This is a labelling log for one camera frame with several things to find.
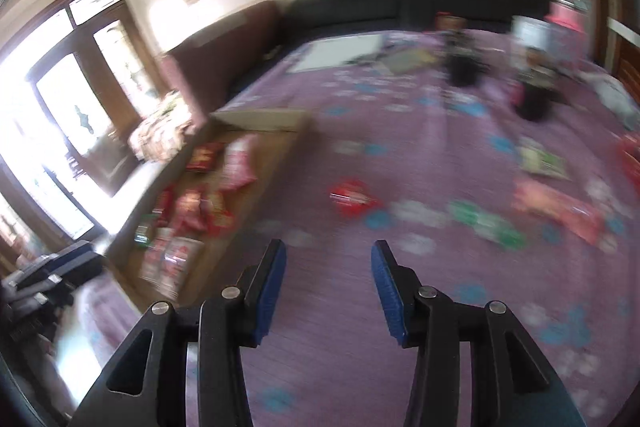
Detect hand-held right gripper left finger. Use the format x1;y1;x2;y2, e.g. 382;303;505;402
75;238;289;427

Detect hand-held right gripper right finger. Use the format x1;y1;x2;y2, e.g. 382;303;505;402
370;239;588;427

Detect red triangular snack packet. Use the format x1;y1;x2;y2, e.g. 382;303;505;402
205;192;237;233

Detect white red-label snack packet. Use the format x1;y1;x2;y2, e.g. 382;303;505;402
516;142;572;181
141;227;205;299

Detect small red candy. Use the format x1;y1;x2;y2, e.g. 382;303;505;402
329;179;382;216

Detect red candy bar packet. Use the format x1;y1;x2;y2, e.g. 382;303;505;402
167;188;208;233

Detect pink marshmallow snack packet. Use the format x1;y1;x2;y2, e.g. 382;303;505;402
511;179;607;249
219;134;259;192

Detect small green candy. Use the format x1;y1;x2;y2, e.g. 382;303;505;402
134;213;153;245

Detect brown cardboard box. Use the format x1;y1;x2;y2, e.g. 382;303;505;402
106;108;314;304

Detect dark red gold-print snack packet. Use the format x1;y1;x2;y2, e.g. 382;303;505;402
185;142;224;172

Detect green foil candy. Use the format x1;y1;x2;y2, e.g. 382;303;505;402
446;201;527;249

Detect purple floral bed sheet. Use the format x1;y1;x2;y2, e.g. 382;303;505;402
75;27;640;427

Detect floral cushion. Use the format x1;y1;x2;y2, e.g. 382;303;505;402
127;91;195;164

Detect black cases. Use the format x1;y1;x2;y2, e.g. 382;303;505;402
0;241;107;345

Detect white paper sheet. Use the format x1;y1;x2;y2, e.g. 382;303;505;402
289;34;384;74

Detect red-brown armchair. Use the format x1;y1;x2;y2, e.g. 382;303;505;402
164;1;282;110

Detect black jar with wooden stopper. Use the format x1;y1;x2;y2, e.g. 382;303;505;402
441;12;484;86
514;47;557;122

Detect wooden glass door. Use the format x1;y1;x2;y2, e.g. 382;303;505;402
0;0;168;250

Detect red twisted candy wrapper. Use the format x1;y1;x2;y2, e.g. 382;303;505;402
616;134;640;188

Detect black sofa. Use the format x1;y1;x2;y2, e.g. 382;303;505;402
284;0;557;40

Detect clear plastic container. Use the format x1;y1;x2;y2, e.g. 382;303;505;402
510;17;551;54

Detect white cloth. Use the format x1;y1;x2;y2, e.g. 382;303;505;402
594;74;640;131

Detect pink thermos bottle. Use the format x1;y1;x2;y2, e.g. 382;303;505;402
544;2;587;60

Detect wooden bed rail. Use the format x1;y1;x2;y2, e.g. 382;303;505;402
606;17;640;100

